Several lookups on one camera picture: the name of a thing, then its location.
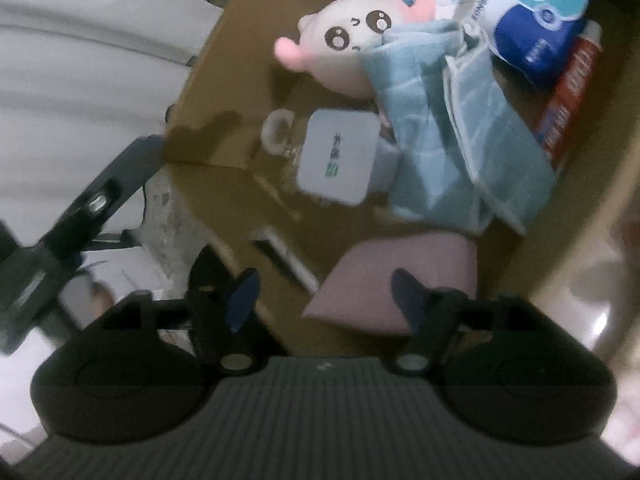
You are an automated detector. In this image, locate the white ring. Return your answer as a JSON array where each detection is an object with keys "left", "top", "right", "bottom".
[{"left": 261, "top": 109, "right": 297, "bottom": 156}]

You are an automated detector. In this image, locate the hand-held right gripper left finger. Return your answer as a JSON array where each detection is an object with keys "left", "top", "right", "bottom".
[{"left": 100, "top": 267, "right": 263, "bottom": 376}]

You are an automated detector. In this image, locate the red tube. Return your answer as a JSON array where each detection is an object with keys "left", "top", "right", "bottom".
[{"left": 532, "top": 20, "right": 605, "bottom": 168}]

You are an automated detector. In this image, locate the pink square pillow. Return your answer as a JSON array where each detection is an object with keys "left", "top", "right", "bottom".
[{"left": 301, "top": 239, "right": 480, "bottom": 336}]

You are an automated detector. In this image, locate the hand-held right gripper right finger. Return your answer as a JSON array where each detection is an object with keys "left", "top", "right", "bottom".
[{"left": 390, "top": 267, "right": 543, "bottom": 376}]

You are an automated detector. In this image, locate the light blue towel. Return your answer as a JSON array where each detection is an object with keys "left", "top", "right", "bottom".
[{"left": 360, "top": 19, "right": 557, "bottom": 236}]

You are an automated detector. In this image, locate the black white pen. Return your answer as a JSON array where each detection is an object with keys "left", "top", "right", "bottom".
[{"left": 254, "top": 227, "right": 321, "bottom": 293}]

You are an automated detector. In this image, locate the small white box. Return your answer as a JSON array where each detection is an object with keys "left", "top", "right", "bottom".
[{"left": 295, "top": 109, "right": 381, "bottom": 207}]

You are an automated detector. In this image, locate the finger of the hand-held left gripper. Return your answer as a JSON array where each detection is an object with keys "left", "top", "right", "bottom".
[{"left": 47, "top": 135, "right": 167, "bottom": 261}]

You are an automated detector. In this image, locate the brown cardboard box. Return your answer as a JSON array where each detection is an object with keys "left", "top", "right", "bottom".
[{"left": 162, "top": 0, "right": 640, "bottom": 356}]

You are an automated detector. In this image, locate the white curtain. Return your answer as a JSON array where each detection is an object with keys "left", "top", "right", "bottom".
[{"left": 0, "top": 0, "right": 225, "bottom": 241}]

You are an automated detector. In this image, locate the blue white tissue pack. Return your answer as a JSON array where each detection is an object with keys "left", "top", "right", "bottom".
[{"left": 470, "top": 0, "right": 593, "bottom": 88}]

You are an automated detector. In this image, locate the pink plush doll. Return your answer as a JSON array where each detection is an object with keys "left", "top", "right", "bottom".
[{"left": 274, "top": 0, "right": 436, "bottom": 98}]

